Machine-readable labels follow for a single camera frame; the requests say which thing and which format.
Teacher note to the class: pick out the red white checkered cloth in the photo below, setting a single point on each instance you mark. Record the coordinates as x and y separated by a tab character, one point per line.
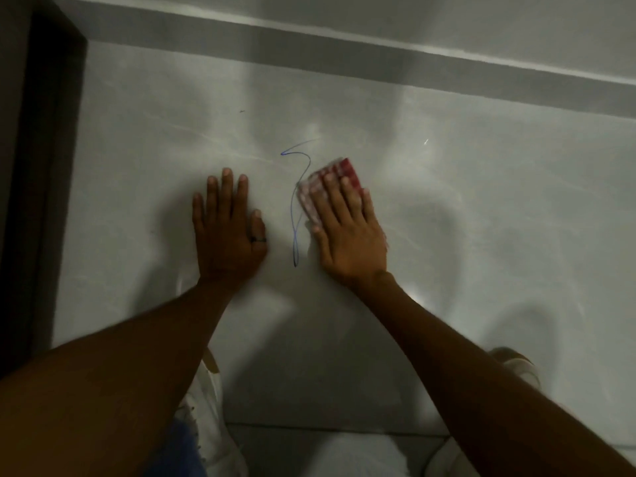
343	168

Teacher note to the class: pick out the person's right hand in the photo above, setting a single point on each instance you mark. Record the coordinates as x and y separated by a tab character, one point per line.
350	243

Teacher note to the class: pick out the person's left thumb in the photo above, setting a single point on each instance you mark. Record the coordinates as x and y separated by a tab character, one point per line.
259	228

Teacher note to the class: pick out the person's right thumb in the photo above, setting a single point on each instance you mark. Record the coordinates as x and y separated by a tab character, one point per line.
320	245

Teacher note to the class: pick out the person's right forearm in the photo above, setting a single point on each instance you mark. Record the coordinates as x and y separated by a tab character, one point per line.
477	392

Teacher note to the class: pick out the person's left little finger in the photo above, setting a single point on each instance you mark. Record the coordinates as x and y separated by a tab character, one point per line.
198	211

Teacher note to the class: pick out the person's left middle finger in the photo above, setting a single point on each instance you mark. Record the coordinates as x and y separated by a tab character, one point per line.
226	191

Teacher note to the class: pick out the blue denim shorts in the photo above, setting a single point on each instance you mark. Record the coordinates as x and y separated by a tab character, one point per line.
174	454

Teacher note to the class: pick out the person's right middle finger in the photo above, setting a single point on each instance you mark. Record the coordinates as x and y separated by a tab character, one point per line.
333	196

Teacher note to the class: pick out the person's left hand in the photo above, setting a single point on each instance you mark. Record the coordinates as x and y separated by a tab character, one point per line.
226	248

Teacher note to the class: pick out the person's left forearm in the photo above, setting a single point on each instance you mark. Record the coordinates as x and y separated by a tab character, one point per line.
109	382

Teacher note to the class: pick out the blue pen scribble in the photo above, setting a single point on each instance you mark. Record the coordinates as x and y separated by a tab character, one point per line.
293	213

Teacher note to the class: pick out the grey skirting board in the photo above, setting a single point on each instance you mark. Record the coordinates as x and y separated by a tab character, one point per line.
348	57

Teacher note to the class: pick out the person's right little finger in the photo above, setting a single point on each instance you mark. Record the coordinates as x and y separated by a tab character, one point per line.
368	206

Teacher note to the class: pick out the dark wooden door frame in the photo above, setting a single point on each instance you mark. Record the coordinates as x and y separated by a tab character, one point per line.
35	168

